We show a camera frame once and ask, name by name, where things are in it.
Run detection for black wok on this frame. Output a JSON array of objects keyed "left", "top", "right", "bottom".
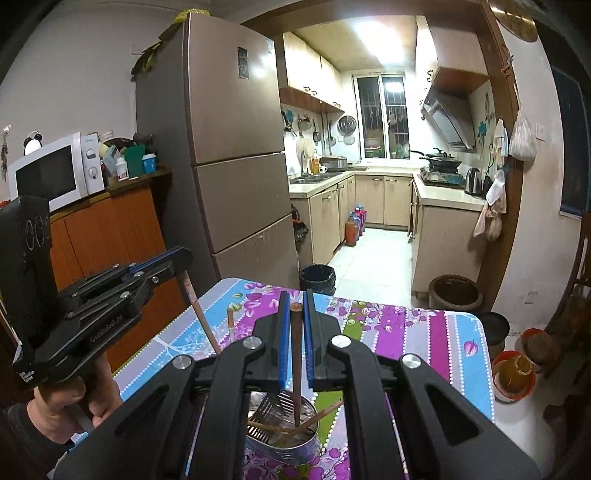
[{"left": 409, "top": 148, "right": 462, "bottom": 171}]

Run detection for beige base cabinets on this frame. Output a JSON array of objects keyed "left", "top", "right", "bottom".
[{"left": 288, "top": 171, "right": 414, "bottom": 278}]

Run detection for round gold wall clock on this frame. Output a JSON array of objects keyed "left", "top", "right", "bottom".
[{"left": 487, "top": 0, "right": 539, "bottom": 40}]

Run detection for green container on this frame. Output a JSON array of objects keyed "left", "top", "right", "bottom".
[{"left": 124, "top": 145, "right": 146, "bottom": 178}]

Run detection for black pot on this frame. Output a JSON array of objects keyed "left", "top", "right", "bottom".
[{"left": 482, "top": 311, "right": 511, "bottom": 356}]

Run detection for brown refrigerator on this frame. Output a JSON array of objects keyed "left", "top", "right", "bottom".
[{"left": 134, "top": 11, "right": 301, "bottom": 289}]

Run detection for hanging kitchen cloths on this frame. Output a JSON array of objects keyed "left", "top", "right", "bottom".
[{"left": 473, "top": 171, "right": 508, "bottom": 241}]

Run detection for red plastic basin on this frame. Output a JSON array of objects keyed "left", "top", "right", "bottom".
[
  {"left": 522, "top": 329, "right": 555, "bottom": 365},
  {"left": 492, "top": 351, "right": 536, "bottom": 402}
]

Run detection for gas stove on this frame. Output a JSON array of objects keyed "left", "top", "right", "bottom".
[{"left": 418, "top": 168, "right": 466, "bottom": 188}]

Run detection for white plastic bag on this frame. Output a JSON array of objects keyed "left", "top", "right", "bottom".
[{"left": 508, "top": 111, "right": 537, "bottom": 161}]

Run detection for dark window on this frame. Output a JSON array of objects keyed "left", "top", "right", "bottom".
[{"left": 549, "top": 65, "right": 591, "bottom": 217}]

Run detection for yellow green cloth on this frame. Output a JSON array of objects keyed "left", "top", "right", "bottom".
[{"left": 131, "top": 9, "right": 204, "bottom": 77}]

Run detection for person's left hand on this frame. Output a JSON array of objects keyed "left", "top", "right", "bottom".
[{"left": 25, "top": 355, "right": 123, "bottom": 446}]

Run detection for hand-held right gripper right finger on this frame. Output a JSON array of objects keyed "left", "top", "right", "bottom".
[{"left": 302, "top": 288, "right": 541, "bottom": 480}]

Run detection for floral striped tablecloth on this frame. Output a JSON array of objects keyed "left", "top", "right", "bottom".
[{"left": 69, "top": 277, "right": 496, "bottom": 480}]

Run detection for base cabinet under stove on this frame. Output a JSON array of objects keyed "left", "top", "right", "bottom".
[{"left": 411, "top": 175, "right": 488, "bottom": 301}]

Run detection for steel range hood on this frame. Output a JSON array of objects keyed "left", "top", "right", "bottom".
[{"left": 420, "top": 83, "right": 478, "bottom": 151}]

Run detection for beige wall cabinets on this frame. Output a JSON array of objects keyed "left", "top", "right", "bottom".
[{"left": 277, "top": 31, "right": 346, "bottom": 115}]

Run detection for orange plastic bottle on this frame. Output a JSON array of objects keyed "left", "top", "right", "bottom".
[{"left": 342, "top": 205, "right": 368, "bottom": 247}]

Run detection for black trash bin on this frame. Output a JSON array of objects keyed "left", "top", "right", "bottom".
[{"left": 299, "top": 264, "right": 337, "bottom": 296}]

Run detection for orange wooden cabinet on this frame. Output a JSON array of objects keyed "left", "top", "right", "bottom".
[{"left": 46, "top": 168, "right": 195, "bottom": 372}]

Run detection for perforated metal utensil holder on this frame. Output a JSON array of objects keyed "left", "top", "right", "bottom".
[{"left": 242, "top": 390, "right": 324, "bottom": 467}]

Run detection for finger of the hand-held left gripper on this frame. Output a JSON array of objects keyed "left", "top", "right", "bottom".
[
  {"left": 65, "top": 265, "right": 183, "bottom": 324},
  {"left": 58, "top": 247, "right": 192, "bottom": 301}
]

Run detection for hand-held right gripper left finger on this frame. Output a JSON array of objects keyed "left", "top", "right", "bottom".
[{"left": 54, "top": 290, "right": 293, "bottom": 480}]

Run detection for dark brown wooden chopstick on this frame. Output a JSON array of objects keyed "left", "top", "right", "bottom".
[{"left": 290, "top": 302, "right": 304, "bottom": 428}]

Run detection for brown ceramic jar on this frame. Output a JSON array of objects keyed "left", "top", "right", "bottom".
[{"left": 428, "top": 274, "right": 483, "bottom": 312}]

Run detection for slotted metal spatula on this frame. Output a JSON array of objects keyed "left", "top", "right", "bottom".
[{"left": 245, "top": 390, "right": 296, "bottom": 444}]

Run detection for barred kitchen window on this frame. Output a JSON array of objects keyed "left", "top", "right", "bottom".
[{"left": 353, "top": 71, "right": 411, "bottom": 160}]

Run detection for white microwave oven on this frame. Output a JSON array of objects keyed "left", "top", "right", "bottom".
[{"left": 7, "top": 132, "right": 106, "bottom": 213}]

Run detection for wall cabinet above hood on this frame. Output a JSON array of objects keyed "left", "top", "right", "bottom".
[{"left": 416, "top": 16, "right": 491, "bottom": 97}]

